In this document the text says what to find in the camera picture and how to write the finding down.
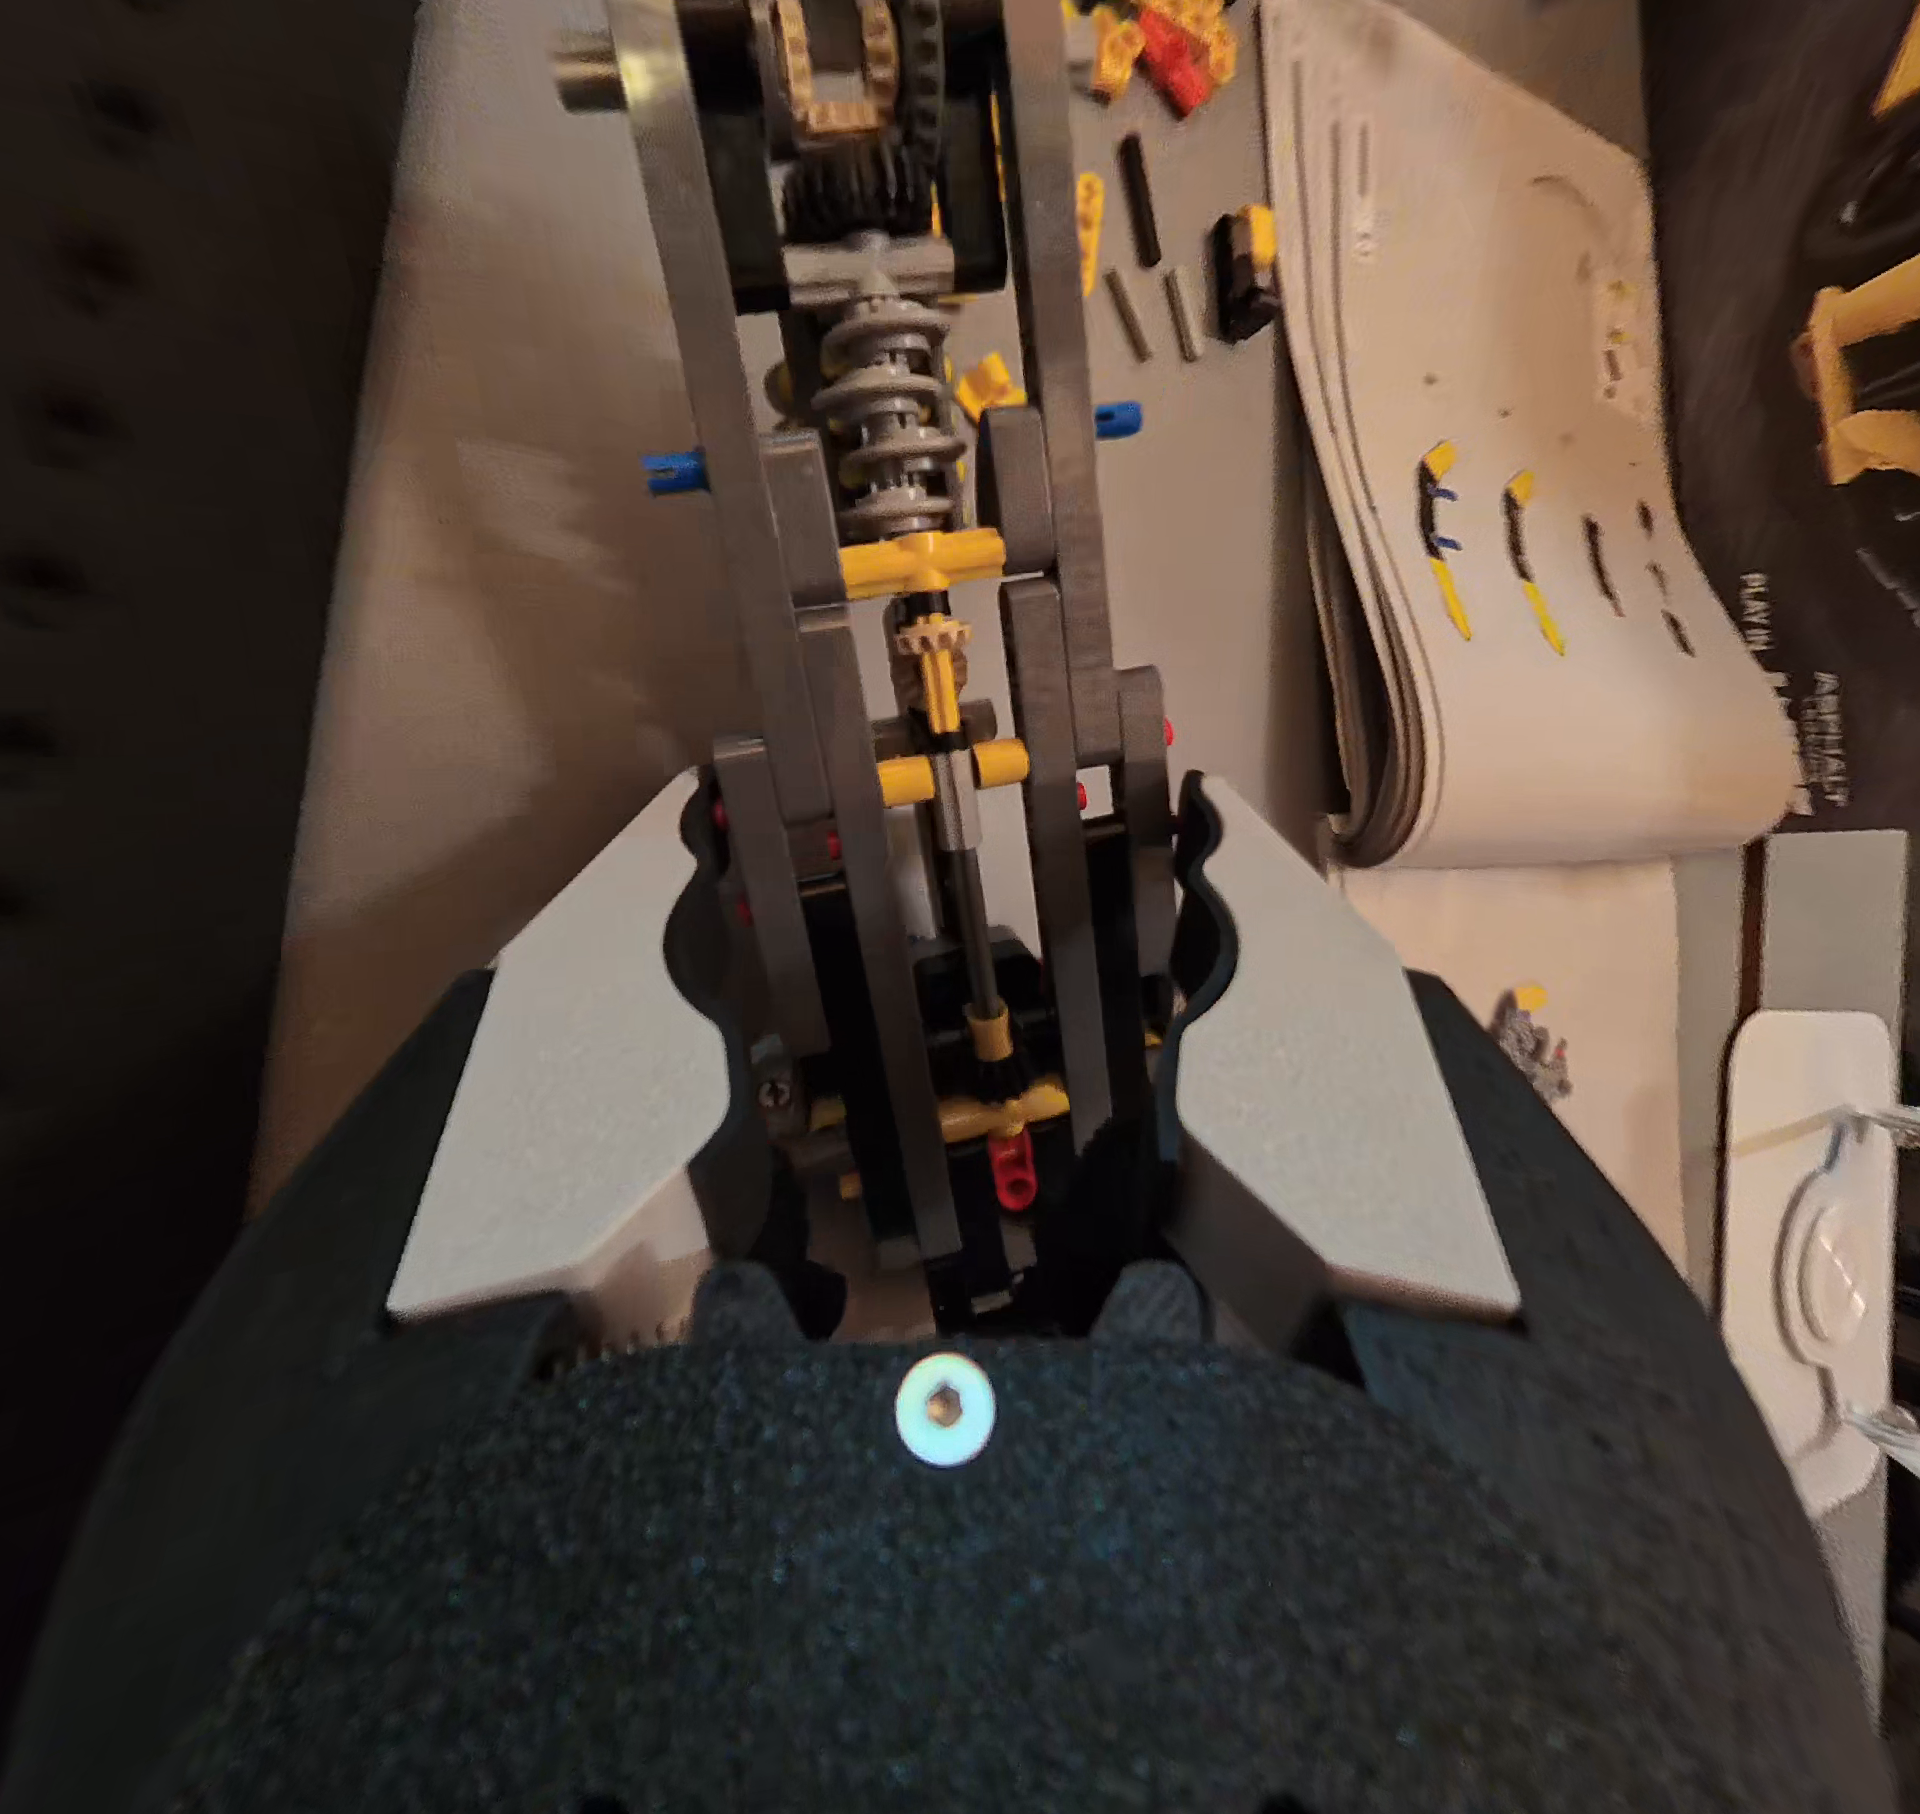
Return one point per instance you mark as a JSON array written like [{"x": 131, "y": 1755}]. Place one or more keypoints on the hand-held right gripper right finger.
[{"x": 1321, "y": 1093}]

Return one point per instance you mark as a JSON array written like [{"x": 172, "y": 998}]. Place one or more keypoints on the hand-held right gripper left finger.
[{"x": 585, "y": 1079}]

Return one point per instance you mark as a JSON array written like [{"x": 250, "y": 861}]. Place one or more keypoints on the grey black lego chassis assembly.
[{"x": 902, "y": 418}]

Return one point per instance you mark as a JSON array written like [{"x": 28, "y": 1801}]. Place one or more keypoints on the grey lego axle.
[
  {"x": 1183, "y": 318},
  {"x": 1129, "y": 318}
]

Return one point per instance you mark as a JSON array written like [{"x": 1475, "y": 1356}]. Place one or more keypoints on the black and yellow lego block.
[{"x": 1242, "y": 284}]

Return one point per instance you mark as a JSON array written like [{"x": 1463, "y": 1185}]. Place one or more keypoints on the black lego axle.
[{"x": 1140, "y": 200}]

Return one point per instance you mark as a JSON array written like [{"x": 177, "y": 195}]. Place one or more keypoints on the pile of yellow lego pieces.
[{"x": 1170, "y": 44}]

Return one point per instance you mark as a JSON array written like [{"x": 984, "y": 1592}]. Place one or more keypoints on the lego set box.
[{"x": 1771, "y": 120}]

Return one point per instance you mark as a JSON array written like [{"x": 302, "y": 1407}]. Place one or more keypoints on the white instruction booklet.
[{"x": 1500, "y": 418}]

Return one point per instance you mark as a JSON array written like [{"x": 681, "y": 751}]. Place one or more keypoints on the black perforated armrest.
[{"x": 120, "y": 343}]

